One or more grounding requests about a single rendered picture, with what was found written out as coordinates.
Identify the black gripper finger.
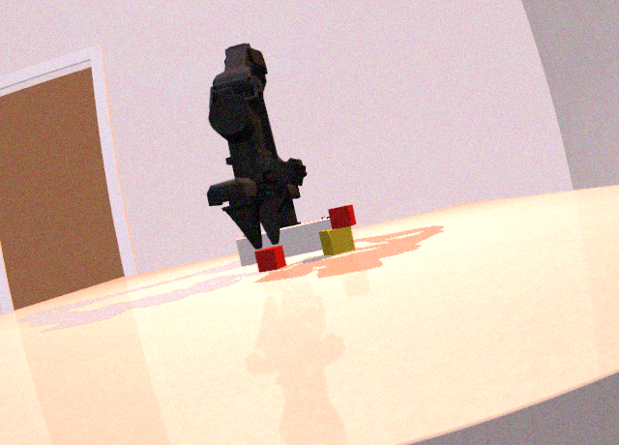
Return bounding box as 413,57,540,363
221,198,265,250
259,197,290,245

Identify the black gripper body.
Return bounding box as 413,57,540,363
207,143,297,206

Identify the red cube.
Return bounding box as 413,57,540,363
328,205,356,229
254,246,286,272

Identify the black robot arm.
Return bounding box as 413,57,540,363
209,43,307,228

